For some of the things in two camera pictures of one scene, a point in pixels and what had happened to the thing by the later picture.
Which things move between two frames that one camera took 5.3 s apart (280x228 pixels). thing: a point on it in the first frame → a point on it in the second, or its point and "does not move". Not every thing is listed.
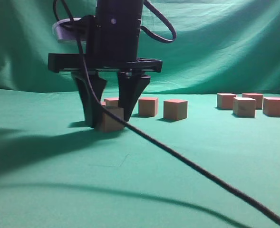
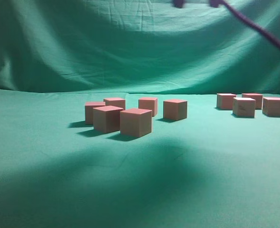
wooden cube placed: (175, 109) does not move
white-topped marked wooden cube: (244, 107) does not move
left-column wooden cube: (112, 102) does not move
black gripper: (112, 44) → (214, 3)
